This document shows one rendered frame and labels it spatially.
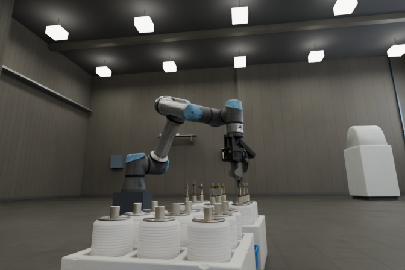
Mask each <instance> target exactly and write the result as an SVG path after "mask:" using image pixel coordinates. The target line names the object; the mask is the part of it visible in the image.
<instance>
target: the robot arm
mask: <svg viewBox="0 0 405 270"><path fill-rule="evenodd" d="M154 107H155V110H156V111H157V112H158V113H159V114H161V115H163V116H166V118H167V121H166V123H165V126H164V128H163V131H162V133H161V135H160V138H159V141H158V143H157V146H156V148H155V150H154V151H152V152H151V154H150V156H146V154H145V153H138V154H129V155H127V157H126V164H125V180H124V183H123V185H122V188H121V192H147V187H146V183H145V174H150V175H161V174H164V173H165V172H166V171H167V170H168V167H169V165H168V164H169V160H168V157H167V154H168V152H169V150H170V147H171V145H172V143H173V141H174V138H175V135H176V133H177V131H178V129H179V127H180V125H181V124H184V121H185V120H187V121H191V122H199V123H204V124H209V125H210V126H211V127H220V126H221V125H225V124H226V131H227V135H226V134H225V135H224V149H222V161H225V162H231V169H230V170H229V171H228V172H227V174H228V176H231V177H233V178H234V179H235V181H236V183H237V185H239V183H240V185H242V183H243V181H244V179H245V176H246V173H247V170H248V159H252V158H254V157H255V156H256V154H255V152H254V151H253V150H252V149H251V148H250V147H249V146H248V145H247V144H246V143H245V142H244V141H243V140H241V138H243V111H242V110H243V109H242V102H241V101H240V100H236V99H232V100H228V101H227V102H226V103H225V108H222V109H220V110H217V109H214V108H208V107H203V106H200V105H196V104H191V103H190V102H189V101H188V100H185V99H180V98H174V97H171V96H161V97H159V98H158V99H157V100H156V101H155V105H154ZM223 153H224V159H223ZM237 163H238V164H237Z"/></svg>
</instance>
